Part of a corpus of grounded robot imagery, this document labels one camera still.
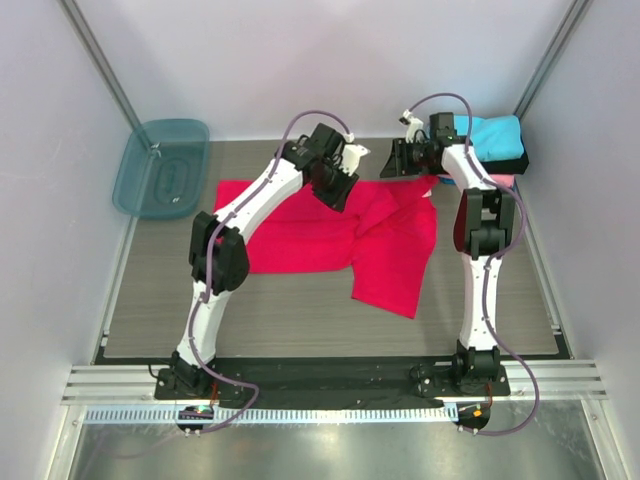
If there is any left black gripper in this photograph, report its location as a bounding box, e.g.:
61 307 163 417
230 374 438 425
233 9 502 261
310 161 359 214

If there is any red t shirt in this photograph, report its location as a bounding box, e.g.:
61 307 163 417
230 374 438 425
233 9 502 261
213 174 439 320

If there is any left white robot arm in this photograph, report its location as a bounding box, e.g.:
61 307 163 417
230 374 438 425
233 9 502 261
157 123 370 400

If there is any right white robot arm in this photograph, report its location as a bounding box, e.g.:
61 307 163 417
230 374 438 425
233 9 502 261
380 110 515 398

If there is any folded cyan t shirt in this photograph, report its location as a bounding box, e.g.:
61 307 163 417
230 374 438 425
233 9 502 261
454 115 525 162

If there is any folded pink t shirt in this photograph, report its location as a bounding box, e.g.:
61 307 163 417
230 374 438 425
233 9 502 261
439 172 516 188

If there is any folded black t shirt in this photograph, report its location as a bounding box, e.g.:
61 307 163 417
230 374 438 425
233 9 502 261
481 151 530 175

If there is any teal plastic bin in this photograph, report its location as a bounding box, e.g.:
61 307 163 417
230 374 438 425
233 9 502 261
112 119 210 220

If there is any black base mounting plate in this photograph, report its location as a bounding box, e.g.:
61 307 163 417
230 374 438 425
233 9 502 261
154 356 511 410

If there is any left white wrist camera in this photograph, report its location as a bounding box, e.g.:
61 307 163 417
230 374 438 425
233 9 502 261
339 133 370 175

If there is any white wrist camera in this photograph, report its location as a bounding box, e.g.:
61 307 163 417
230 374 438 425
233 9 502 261
399 110 429 144
339 133 370 175

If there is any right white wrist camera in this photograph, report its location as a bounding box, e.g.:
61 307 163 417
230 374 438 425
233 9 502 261
399 110 429 144

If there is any white slotted cable duct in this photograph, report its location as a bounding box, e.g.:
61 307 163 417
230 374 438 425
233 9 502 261
84 403 458 427

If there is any aluminium extrusion rail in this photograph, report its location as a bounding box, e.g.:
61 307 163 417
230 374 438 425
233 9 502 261
63 360 606 404

